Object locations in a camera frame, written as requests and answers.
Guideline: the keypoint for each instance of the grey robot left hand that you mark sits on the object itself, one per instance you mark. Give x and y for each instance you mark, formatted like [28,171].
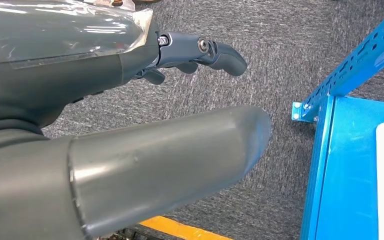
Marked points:
[145,165]

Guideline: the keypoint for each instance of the blue metal shelf rack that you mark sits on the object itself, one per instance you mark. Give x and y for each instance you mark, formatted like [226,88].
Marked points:
[344,165]

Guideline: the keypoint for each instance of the black ribbed robot foot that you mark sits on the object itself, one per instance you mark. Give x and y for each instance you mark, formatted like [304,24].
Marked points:
[129,234]

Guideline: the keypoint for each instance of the yellow floor tape square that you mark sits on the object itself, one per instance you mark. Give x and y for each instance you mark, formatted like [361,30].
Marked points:
[178,228]

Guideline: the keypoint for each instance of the ribbed grey left arm sleeve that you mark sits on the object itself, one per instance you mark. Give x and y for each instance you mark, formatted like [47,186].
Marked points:
[6,136]

